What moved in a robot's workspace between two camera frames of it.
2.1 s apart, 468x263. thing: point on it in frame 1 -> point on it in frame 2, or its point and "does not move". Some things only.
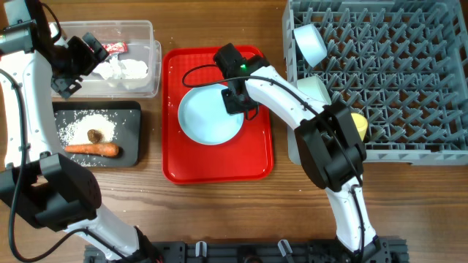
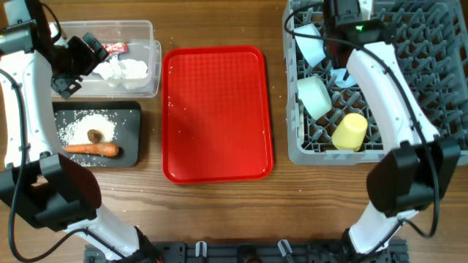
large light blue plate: [203, 117] -> [339, 81]
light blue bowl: [311, 44] does not move
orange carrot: [94, 149] does not move
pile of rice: [74, 131] does not move
